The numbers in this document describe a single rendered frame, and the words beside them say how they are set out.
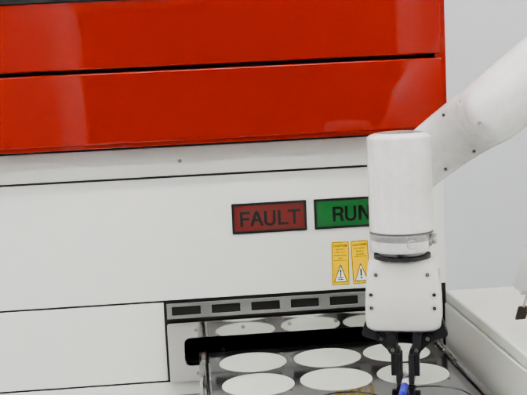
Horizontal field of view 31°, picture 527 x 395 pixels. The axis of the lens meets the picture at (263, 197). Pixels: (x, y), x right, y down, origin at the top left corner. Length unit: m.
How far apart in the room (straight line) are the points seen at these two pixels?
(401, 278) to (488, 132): 0.22
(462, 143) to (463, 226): 1.82
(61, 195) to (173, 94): 0.24
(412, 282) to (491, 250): 1.91
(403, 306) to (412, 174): 0.18
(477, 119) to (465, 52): 1.87
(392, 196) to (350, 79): 0.28
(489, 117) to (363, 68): 0.30
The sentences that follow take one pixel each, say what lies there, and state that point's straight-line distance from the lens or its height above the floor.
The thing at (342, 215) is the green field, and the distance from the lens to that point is 1.53.
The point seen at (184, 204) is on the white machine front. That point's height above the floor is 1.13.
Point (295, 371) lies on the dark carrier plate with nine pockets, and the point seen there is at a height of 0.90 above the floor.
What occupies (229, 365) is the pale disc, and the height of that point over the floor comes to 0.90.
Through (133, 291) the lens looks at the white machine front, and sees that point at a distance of 1.54.
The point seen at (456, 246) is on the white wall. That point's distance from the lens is 3.15.
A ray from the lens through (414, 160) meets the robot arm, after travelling 1.25.
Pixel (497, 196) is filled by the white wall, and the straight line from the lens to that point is 3.16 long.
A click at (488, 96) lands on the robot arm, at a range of 1.24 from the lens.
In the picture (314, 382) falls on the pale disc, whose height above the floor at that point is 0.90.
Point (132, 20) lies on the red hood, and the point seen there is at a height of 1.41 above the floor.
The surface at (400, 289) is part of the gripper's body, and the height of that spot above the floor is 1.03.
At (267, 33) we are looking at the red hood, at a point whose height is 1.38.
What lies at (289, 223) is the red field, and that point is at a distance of 1.52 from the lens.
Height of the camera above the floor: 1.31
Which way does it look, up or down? 7 degrees down
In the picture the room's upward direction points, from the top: 3 degrees counter-clockwise
